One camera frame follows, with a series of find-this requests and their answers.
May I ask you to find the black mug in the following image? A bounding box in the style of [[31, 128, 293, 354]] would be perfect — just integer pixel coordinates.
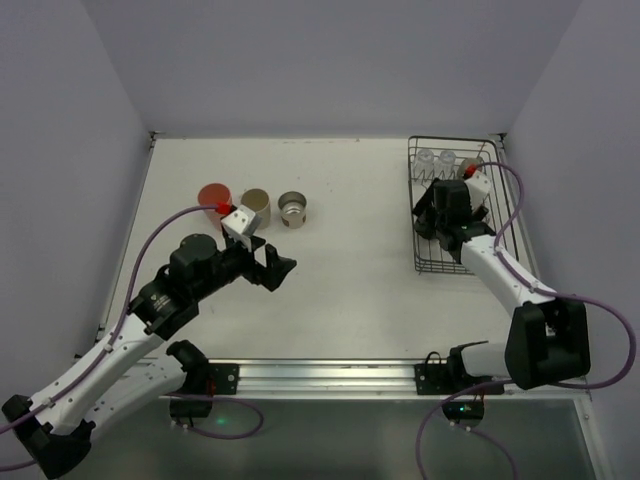
[[414, 211, 438, 241]]

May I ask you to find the metal cup with cream label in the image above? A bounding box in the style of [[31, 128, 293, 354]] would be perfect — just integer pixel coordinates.
[[278, 191, 307, 229]]

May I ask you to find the beige plastic cup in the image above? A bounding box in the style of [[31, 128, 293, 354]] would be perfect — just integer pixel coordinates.
[[240, 188, 271, 230]]

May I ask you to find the tall pink plastic cup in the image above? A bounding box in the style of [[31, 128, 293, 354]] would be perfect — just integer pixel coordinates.
[[197, 183, 232, 231]]

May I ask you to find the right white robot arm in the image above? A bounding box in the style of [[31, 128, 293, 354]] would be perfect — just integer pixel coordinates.
[[412, 179, 591, 390]]

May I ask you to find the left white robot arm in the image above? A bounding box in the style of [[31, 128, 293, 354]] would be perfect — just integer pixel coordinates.
[[2, 234, 297, 479]]

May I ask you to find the left clear glass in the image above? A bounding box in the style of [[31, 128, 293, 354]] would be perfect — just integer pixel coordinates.
[[413, 148, 435, 177]]

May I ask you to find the clear glass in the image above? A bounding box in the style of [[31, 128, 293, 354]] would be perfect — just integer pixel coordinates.
[[413, 148, 435, 177], [435, 150, 457, 178]]

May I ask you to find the right clear glass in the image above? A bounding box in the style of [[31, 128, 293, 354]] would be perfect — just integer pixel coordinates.
[[435, 150, 457, 178]]

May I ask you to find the grey-green ceramic cup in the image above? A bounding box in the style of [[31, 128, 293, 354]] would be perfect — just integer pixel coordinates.
[[456, 157, 483, 180]]

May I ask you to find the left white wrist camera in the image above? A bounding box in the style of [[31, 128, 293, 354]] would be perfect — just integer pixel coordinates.
[[221, 205, 261, 243]]

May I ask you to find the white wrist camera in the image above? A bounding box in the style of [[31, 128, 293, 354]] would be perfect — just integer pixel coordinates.
[[221, 205, 261, 243], [464, 170, 492, 211]]

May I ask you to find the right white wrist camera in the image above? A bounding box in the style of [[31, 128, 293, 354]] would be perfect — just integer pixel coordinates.
[[464, 170, 492, 211]]

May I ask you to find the wire dish rack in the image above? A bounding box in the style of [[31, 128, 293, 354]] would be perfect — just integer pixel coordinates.
[[406, 135, 517, 275]]

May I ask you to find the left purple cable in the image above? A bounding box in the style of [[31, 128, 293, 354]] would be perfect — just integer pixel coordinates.
[[0, 202, 266, 471]]

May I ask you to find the aluminium mounting rail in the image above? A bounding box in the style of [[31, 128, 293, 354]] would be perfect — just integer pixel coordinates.
[[67, 355, 591, 401]]

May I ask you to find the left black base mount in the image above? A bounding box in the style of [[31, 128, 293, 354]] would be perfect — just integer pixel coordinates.
[[166, 340, 239, 424]]

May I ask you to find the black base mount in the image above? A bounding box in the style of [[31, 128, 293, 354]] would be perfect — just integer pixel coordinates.
[[166, 340, 239, 424], [414, 342, 505, 427]]

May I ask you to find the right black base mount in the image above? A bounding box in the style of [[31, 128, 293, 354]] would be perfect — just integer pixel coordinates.
[[414, 342, 505, 427]]

